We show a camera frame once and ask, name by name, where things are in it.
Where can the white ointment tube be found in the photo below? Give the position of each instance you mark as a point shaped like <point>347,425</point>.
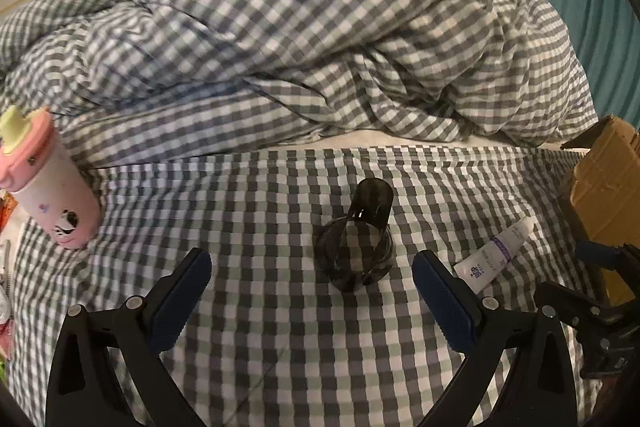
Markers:
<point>487,259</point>

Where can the pink drinking bottle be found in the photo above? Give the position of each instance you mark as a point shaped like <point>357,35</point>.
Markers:
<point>50,187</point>

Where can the dark transparent cup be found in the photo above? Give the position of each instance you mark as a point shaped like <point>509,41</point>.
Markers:
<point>370,202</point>

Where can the grey checked bed sheet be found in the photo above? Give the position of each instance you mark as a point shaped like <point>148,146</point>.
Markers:
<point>250,207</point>

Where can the grey checked duvet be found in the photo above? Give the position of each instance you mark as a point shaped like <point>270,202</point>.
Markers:
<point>300,32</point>

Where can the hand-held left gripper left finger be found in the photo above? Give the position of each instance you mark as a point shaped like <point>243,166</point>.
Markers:
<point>180,297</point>

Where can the teal curtain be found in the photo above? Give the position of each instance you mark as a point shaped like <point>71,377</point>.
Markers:
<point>575,7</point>

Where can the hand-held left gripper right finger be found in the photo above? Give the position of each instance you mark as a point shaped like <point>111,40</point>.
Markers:
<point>442,297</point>

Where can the orange packet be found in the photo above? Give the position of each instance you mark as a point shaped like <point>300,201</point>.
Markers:
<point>5,212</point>

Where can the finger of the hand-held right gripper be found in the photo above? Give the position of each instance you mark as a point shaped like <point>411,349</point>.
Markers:
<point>565,302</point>
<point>595,252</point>

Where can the brown cardboard box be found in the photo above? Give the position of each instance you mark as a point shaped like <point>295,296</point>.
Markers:
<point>605,187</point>

